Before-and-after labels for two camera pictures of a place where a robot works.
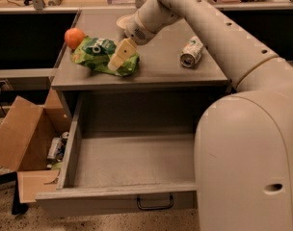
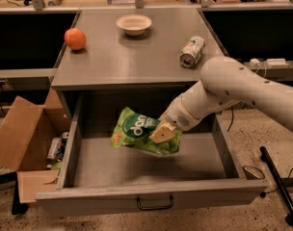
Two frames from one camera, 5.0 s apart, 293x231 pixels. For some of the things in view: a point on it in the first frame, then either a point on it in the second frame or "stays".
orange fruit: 73,38 stays
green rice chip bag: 96,52 → 132,129
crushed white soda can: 191,52 stays
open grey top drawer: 128,151 stays
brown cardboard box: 32,139 stays
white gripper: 136,30 → 177,115
